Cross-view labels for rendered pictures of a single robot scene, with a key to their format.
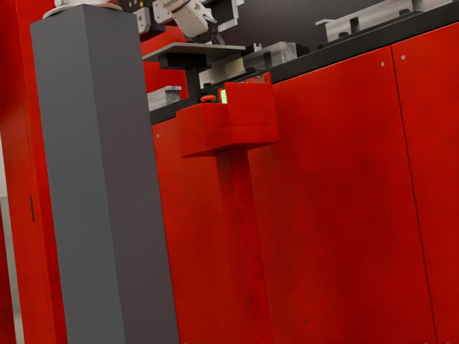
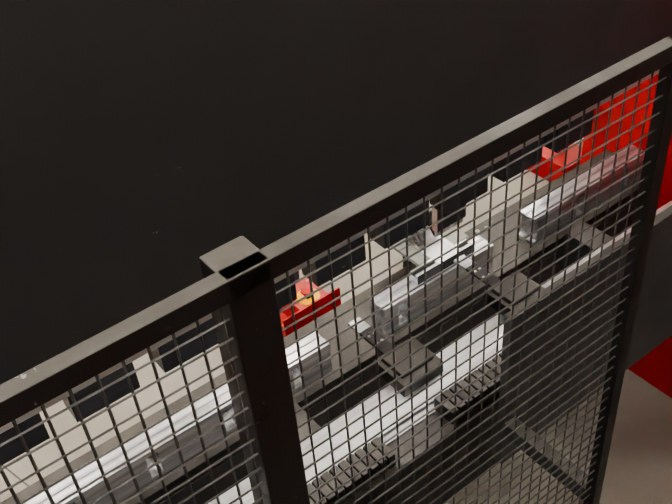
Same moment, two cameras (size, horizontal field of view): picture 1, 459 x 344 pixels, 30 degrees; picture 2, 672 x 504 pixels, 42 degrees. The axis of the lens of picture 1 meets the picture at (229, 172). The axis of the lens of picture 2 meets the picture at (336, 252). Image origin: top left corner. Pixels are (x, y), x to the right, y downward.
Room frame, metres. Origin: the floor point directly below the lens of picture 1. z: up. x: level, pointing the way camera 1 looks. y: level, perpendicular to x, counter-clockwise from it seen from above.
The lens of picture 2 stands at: (2.50, -1.86, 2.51)
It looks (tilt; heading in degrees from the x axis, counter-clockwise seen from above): 39 degrees down; 97
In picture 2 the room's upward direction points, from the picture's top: 6 degrees counter-clockwise
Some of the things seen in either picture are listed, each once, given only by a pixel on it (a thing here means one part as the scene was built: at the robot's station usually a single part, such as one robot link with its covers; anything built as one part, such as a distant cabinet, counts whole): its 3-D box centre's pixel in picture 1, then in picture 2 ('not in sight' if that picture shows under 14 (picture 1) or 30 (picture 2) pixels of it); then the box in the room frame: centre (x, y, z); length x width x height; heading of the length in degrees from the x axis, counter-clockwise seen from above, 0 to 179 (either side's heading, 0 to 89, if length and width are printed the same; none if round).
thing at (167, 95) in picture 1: (134, 115); (583, 193); (3.00, 0.31, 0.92); 0.50 x 0.06 x 0.10; 41
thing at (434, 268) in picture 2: (235, 56); (441, 261); (2.57, -0.07, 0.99); 0.20 x 0.03 x 0.03; 41
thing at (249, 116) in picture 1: (225, 115); (298, 313); (2.15, -0.01, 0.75); 0.20 x 0.16 x 0.18; 42
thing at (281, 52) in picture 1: (245, 74); (433, 284); (2.55, -0.09, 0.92); 0.39 x 0.06 x 0.10; 41
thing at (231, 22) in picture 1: (225, 13); (449, 215); (2.59, -0.05, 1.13); 0.10 x 0.02 x 0.10; 41
